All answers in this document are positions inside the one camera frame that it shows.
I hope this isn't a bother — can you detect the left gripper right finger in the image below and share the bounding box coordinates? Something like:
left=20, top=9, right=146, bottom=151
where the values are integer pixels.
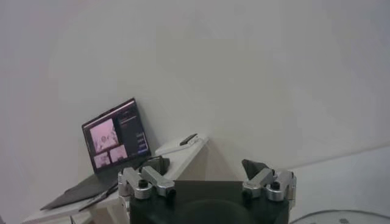
left=241, top=158, right=297, bottom=202

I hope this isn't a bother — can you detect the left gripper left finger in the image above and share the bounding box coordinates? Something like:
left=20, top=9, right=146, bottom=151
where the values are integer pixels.
left=118, top=156, right=177, bottom=200

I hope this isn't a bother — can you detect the glass lid with cream handle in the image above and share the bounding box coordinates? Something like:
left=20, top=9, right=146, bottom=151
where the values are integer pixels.
left=289, top=209, right=390, bottom=224

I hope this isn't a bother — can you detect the black soft pouch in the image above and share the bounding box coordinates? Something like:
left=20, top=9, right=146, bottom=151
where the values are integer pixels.
left=138, top=155, right=171, bottom=177

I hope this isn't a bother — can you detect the flat white box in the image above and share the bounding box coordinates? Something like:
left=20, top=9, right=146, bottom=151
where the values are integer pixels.
left=154, top=135, right=210, bottom=156

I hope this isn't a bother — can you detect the white side table with pouch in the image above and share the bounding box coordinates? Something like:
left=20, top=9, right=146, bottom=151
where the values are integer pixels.
left=21, top=135, right=241, bottom=224

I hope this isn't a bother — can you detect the black smartphone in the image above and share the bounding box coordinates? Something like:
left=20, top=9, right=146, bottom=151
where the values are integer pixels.
left=179, top=133, right=199, bottom=146

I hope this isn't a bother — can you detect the dark laptop beside pouch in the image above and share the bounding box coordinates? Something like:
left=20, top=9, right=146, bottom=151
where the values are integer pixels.
left=39, top=97, right=152, bottom=211

